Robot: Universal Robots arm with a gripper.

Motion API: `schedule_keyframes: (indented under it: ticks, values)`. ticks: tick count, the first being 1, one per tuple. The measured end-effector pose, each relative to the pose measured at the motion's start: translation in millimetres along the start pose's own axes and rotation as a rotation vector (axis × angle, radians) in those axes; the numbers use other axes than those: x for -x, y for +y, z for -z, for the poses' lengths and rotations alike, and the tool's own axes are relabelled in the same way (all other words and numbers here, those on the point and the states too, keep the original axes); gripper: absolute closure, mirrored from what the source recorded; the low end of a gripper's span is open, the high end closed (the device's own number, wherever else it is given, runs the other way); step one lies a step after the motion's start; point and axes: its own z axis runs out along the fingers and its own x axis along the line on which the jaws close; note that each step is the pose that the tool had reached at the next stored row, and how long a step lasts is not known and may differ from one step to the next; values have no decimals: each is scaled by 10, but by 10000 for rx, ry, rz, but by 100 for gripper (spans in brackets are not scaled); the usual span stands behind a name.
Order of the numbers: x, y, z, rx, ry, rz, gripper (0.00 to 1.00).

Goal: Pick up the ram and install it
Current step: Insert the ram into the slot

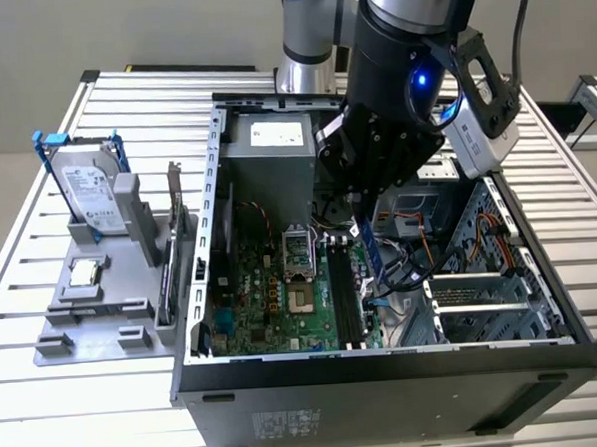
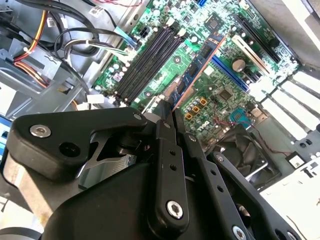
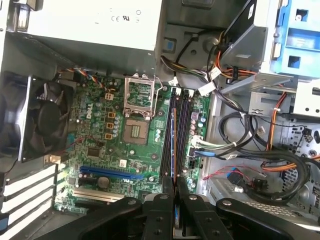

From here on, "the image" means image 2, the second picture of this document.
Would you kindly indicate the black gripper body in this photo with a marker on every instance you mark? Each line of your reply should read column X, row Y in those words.
column 112, row 212

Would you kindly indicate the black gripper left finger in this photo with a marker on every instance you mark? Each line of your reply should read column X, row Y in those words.
column 75, row 125

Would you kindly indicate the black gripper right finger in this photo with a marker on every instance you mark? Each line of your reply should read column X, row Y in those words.
column 210, row 182

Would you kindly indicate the RAM stick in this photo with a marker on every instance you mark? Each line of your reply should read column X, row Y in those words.
column 197, row 67

